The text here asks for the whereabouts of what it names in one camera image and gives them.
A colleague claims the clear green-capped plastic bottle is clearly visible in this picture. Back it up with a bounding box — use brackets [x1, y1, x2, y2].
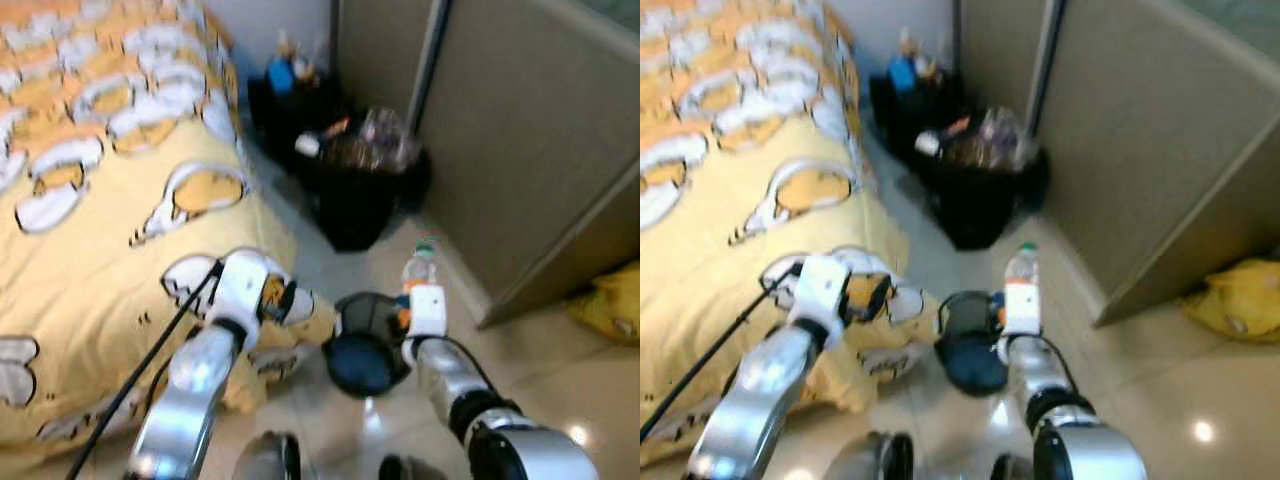
[403, 238, 446, 291]
[1003, 242, 1043, 289]

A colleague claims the black trash bin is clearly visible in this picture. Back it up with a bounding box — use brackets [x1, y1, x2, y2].
[295, 130, 433, 253]
[915, 130, 1051, 251]

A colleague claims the yellow egg cartoon blanket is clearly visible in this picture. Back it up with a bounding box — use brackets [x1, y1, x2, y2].
[0, 0, 339, 451]
[640, 0, 946, 466]

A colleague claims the robot right leg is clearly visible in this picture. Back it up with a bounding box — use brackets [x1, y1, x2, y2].
[378, 454, 433, 480]
[990, 453, 1036, 480]

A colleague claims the robot leg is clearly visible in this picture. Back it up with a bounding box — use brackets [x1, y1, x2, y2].
[378, 454, 433, 480]
[990, 453, 1036, 480]
[828, 432, 913, 480]
[232, 430, 301, 480]

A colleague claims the robot left leg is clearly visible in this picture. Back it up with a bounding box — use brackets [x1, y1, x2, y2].
[232, 430, 301, 480]
[828, 432, 913, 480]

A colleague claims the clear empty plastic bottle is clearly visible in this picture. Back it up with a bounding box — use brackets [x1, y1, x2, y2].
[975, 105, 1036, 169]
[355, 105, 416, 171]

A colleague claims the black side table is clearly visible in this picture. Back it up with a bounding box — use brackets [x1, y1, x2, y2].
[247, 70, 346, 161]
[868, 68, 966, 161]

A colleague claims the grey-brown wardrobe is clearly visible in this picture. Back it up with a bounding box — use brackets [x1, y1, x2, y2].
[955, 0, 1280, 329]
[333, 0, 641, 331]

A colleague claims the blue bottle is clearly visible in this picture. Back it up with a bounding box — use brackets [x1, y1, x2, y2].
[265, 55, 296, 96]
[888, 52, 919, 93]

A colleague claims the small amber bottle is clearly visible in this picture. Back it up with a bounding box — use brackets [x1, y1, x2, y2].
[293, 35, 319, 86]

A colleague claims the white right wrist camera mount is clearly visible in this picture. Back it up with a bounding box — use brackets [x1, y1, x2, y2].
[1000, 283, 1043, 339]
[403, 283, 448, 341]

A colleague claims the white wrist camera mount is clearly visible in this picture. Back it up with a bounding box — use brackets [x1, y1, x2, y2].
[403, 283, 448, 341]
[205, 250, 273, 331]
[788, 255, 851, 331]
[1000, 283, 1043, 339]

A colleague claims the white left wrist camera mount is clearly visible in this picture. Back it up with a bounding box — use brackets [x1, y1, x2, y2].
[788, 255, 851, 331]
[205, 250, 273, 331]

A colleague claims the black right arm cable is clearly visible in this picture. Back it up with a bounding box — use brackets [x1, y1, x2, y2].
[1045, 338, 1091, 401]
[438, 336, 507, 413]

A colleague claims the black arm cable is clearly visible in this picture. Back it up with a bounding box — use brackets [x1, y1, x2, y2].
[640, 262, 801, 443]
[438, 336, 507, 413]
[65, 258, 226, 480]
[1045, 338, 1091, 401]

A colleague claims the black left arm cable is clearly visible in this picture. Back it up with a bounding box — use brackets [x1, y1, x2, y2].
[65, 258, 226, 480]
[640, 262, 801, 443]

